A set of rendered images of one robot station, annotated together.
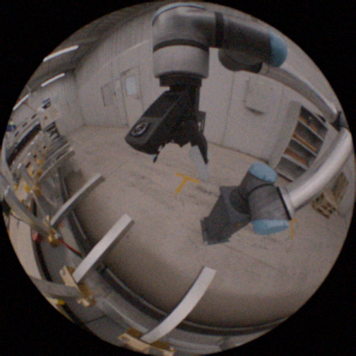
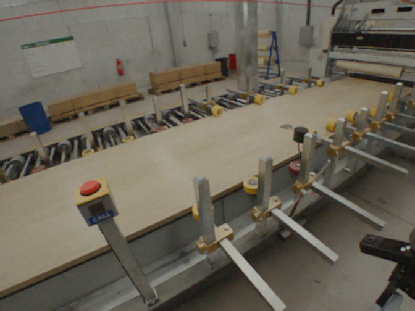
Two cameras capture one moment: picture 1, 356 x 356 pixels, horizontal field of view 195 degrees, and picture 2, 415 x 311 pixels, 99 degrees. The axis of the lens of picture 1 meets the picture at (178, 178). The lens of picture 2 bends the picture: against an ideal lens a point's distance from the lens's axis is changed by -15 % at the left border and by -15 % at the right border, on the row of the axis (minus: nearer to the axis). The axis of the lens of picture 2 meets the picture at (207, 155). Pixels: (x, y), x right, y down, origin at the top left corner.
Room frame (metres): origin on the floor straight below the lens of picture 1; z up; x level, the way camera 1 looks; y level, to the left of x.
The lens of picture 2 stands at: (-0.05, -0.33, 1.47)
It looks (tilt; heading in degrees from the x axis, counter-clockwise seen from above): 31 degrees down; 121
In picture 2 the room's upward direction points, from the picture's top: 6 degrees counter-clockwise
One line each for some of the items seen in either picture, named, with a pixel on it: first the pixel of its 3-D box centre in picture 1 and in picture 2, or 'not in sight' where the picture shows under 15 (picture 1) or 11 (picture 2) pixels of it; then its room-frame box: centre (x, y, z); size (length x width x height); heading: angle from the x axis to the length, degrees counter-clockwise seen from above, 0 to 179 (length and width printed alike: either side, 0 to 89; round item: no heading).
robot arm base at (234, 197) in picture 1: (246, 196); not in sight; (0.30, -0.41, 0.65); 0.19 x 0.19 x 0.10
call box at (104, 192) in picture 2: not in sight; (97, 202); (-0.45, -0.17, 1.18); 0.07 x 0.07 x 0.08; 58
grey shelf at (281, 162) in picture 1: (299, 146); not in sight; (1.19, -2.38, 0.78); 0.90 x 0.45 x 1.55; 61
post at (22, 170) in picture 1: (44, 198); (332, 161); (0.08, 0.69, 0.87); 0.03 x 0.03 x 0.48; 58
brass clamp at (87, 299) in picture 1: (78, 287); (265, 210); (-0.17, 0.29, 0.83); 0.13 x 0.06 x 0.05; 58
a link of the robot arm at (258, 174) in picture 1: (258, 182); not in sight; (0.29, -0.41, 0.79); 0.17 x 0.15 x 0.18; 168
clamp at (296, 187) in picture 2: (51, 232); (304, 183); (-0.04, 0.50, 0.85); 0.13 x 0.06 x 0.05; 58
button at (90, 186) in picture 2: not in sight; (90, 188); (-0.45, -0.17, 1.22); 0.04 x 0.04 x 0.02
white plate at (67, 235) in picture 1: (72, 245); (298, 206); (-0.04, 0.44, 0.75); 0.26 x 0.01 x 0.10; 58
